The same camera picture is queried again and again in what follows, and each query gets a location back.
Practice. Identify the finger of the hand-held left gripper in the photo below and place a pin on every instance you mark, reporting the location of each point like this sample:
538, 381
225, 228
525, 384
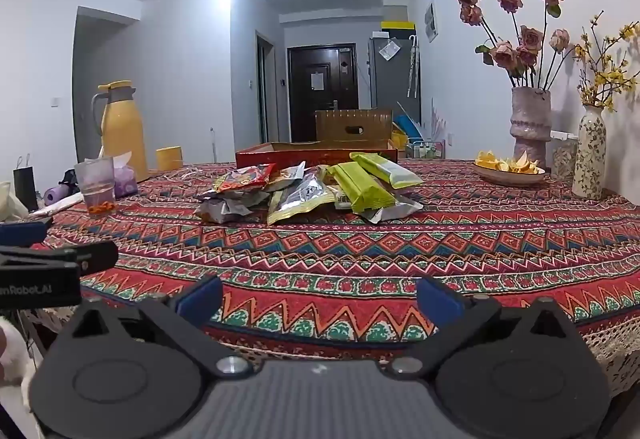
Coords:
22, 233
97, 256

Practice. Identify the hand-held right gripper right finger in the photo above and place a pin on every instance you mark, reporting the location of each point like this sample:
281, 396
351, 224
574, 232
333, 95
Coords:
440, 303

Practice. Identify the pink textured vase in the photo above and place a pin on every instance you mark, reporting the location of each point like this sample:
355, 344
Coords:
531, 119

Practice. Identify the yellow plastic bag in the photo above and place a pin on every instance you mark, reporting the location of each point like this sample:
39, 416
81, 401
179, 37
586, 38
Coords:
398, 140

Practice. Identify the brown cardboard box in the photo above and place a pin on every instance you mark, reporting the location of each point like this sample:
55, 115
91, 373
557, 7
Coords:
330, 121

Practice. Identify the glass jar with seeds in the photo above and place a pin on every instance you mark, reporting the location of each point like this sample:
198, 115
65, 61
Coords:
564, 159

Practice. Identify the paper sheet on door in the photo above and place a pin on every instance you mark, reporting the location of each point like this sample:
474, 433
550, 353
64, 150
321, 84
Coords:
317, 82

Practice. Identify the clear plastic packet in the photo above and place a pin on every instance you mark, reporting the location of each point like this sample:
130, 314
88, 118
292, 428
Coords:
388, 50

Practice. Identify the yellow and black box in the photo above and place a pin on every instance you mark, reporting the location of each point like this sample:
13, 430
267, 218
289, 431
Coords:
398, 26

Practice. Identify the shallow beige bowl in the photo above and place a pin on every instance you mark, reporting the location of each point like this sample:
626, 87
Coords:
507, 179

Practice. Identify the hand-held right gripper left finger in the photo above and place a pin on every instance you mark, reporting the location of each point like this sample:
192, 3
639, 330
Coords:
200, 301

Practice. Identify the red snack packet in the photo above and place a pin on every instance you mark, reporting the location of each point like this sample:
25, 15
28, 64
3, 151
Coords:
242, 179

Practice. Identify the grey refrigerator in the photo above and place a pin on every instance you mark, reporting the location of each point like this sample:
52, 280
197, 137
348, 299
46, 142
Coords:
392, 84

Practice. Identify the purple tissue pack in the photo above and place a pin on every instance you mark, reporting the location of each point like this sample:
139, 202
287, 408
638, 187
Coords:
126, 181

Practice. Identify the dark entrance door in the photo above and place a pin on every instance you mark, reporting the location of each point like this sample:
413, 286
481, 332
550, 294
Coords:
300, 94

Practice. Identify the crumpled silver snack packet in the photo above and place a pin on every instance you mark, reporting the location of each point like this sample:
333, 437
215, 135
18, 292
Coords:
225, 209

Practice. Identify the white cloth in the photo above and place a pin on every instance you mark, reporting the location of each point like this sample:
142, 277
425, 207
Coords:
10, 206

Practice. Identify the red cardboard box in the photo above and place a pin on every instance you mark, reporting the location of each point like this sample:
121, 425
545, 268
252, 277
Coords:
260, 158

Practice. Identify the purple rolled mat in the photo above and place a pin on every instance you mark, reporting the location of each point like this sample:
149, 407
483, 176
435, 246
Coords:
57, 195

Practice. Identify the wall picture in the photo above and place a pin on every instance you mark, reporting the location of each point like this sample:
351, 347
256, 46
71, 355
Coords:
431, 21

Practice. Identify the black paper bag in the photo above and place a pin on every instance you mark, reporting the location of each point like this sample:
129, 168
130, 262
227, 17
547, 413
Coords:
25, 186

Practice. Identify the yellow cup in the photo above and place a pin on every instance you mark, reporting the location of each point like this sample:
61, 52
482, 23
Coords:
169, 159

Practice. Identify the blue plastic folder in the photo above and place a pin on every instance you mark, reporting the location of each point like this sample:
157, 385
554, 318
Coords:
407, 126

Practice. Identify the yellow thermos jug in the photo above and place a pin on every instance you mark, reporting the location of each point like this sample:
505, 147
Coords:
122, 129

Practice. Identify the flat silver snack packet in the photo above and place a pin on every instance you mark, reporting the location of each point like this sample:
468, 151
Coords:
395, 210

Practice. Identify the white folded umbrella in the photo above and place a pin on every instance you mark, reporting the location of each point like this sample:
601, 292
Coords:
413, 66

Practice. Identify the grey interior door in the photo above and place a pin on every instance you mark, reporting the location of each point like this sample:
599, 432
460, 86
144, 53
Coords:
266, 89

